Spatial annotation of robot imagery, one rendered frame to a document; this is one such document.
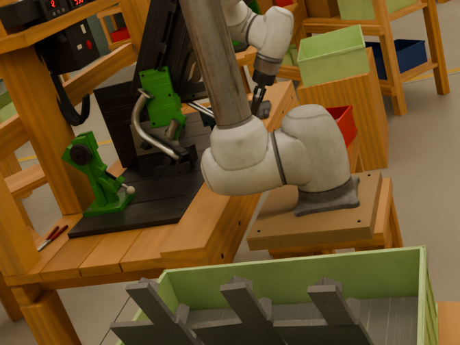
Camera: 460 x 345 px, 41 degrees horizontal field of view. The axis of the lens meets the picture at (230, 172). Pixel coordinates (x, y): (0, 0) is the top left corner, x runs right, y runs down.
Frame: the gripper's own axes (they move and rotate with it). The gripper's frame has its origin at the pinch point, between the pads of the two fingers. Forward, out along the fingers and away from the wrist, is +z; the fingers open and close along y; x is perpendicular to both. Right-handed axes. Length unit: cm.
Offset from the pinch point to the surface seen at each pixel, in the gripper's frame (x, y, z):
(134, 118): 41.3, 3.7, 10.8
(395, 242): -54, -31, 11
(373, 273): -39, -84, -5
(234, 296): -12, -117, -11
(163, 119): 31.1, 5.6, 8.4
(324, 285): -25, -121, -20
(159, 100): 34.6, 7.0, 2.4
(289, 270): -22, -82, 2
